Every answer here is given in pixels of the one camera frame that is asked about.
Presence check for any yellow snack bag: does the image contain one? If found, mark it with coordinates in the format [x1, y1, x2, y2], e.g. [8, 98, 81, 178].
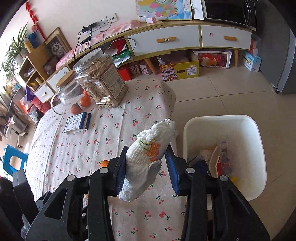
[230, 177, 239, 186]

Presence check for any dark blue carton box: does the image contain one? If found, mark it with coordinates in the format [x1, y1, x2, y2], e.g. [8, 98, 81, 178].
[189, 160, 212, 177]

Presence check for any white plastic trash bin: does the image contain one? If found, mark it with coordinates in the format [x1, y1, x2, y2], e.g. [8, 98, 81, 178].
[183, 115, 267, 201]

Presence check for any blue plastic stool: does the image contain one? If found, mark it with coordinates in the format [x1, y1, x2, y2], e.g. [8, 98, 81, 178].
[3, 145, 28, 176]

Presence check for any red white snack wrapper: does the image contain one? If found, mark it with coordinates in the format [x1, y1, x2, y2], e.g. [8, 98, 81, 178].
[209, 137, 232, 178]

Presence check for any small blue white box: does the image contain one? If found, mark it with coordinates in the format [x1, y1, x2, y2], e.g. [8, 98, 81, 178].
[64, 112, 92, 134]

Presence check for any cherry print tablecloth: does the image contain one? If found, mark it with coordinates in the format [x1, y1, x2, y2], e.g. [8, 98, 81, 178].
[26, 79, 186, 240]

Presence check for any orange mandarin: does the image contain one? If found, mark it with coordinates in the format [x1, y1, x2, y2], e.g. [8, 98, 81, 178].
[70, 103, 82, 115]
[80, 95, 92, 108]

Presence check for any yellow cardboard box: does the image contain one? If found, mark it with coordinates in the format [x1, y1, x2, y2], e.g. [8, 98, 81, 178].
[157, 56, 199, 82]

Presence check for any glass teapot with bamboo lid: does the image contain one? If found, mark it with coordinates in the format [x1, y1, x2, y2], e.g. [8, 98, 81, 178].
[50, 70, 84, 115]

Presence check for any clear jar of biscuit sticks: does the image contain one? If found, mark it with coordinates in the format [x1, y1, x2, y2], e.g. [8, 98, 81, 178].
[73, 49, 128, 108]

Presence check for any white box with orange picture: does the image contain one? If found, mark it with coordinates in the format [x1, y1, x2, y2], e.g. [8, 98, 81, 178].
[192, 50, 232, 69]

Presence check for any wooden white tv cabinet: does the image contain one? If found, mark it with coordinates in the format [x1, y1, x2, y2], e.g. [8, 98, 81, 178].
[33, 19, 253, 104]

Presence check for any light blue carton box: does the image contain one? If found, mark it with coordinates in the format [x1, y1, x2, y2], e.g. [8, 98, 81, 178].
[238, 51, 262, 72]

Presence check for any wooden shelf unit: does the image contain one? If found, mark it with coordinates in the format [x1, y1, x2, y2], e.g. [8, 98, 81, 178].
[18, 43, 53, 93]

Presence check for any pink lace cloth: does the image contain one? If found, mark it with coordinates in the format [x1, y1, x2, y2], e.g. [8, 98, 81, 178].
[56, 20, 140, 69]

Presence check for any framed cat picture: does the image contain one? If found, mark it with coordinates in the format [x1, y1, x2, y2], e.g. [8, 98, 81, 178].
[45, 27, 71, 60]

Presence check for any grey refrigerator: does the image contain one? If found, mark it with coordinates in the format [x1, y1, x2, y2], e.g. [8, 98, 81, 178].
[256, 1, 295, 94]

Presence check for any green potted plant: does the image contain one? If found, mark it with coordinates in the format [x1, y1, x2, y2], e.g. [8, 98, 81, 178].
[1, 24, 28, 79]

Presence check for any black microwave oven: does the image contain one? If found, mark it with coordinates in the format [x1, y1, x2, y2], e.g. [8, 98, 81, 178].
[201, 0, 257, 31]

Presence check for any red hanging decoration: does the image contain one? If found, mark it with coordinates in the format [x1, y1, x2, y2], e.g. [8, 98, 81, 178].
[25, 1, 47, 40]

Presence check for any white wall socket strip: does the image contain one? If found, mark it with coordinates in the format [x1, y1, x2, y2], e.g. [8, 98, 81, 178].
[89, 13, 118, 29]

